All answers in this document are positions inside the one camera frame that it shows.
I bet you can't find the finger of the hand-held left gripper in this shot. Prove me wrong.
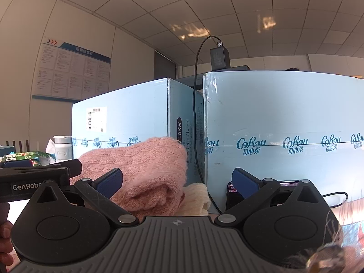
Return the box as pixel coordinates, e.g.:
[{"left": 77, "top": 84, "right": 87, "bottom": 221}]
[{"left": 53, "top": 159, "right": 83, "bottom": 178}]

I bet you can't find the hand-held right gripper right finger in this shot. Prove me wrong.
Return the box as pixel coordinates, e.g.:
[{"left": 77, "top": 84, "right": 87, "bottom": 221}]
[{"left": 214, "top": 168, "right": 324, "bottom": 228}]

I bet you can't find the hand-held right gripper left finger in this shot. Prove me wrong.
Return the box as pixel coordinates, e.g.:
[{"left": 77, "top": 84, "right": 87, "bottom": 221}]
[{"left": 29, "top": 168, "right": 139, "bottom": 228}]

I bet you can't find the pink knitted sweater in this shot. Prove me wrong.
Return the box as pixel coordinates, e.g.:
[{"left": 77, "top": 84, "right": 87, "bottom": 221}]
[{"left": 70, "top": 136, "right": 189, "bottom": 217}]

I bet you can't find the person's left hand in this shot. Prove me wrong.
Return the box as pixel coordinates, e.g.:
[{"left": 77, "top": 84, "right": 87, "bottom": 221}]
[{"left": 0, "top": 203, "right": 14, "bottom": 265}]

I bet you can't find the black smartphone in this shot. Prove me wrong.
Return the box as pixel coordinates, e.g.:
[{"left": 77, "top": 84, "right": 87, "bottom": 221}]
[{"left": 225, "top": 180, "right": 310, "bottom": 211}]

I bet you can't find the white tumbler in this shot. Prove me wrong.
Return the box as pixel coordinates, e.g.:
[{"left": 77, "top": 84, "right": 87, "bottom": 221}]
[{"left": 53, "top": 136, "right": 73, "bottom": 160}]

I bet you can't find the green snack packet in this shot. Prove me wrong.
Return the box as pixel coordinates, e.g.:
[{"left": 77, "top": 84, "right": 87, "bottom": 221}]
[{"left": 3, "top": 151, "right": 54, "bottom": 167}]

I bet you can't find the white crumpled tissue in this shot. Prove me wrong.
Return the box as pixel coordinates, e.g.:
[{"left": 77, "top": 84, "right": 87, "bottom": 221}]
[{"left": 44, "top": 138, "right": 57, "bottom": 164}]

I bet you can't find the wooden chair back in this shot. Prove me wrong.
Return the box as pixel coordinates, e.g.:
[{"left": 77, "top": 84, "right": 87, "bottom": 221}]
[{"left": 6, "top": 140, "right": 30, "bottom": 152}]

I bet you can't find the cream knitted sweater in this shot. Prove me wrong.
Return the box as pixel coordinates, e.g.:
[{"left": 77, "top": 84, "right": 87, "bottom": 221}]
[{"left": 173, "top": 182, "right": 212, "bottom": 217}]

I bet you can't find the light blue cardboard box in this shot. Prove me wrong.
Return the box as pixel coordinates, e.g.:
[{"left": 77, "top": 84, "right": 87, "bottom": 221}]
[
  {"left": 202, "top": 71, "right": 364, "bottom": 214},
  {"left": 71, "top": 77, "right": 206, "bottom": 187}
]

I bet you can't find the furry sleeve cuff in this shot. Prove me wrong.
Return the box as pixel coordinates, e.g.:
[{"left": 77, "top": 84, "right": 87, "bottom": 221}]
[{"left": 284, "top": 197, "right": 364, "bottom": 273}]

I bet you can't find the black charger adapter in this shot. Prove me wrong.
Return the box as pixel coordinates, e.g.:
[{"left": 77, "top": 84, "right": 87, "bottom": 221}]
[{"left": 210, "top": 41, "right": 231, "bottom": 71}]

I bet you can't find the dark door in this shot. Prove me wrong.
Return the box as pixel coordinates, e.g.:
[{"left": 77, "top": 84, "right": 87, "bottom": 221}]
[{"left": 154, "top": 50, "right": 176, "bottom": 81}]

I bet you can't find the black charging cable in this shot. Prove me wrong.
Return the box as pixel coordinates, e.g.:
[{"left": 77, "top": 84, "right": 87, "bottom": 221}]
[{"left": 193, "top": 35, "right": 349, "bottom": 214}]

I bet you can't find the wall notice board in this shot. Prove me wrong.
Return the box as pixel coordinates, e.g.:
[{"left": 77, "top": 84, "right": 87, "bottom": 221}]
[{"left": 32, "top": 36, "right": 111, "bottom": 103}]

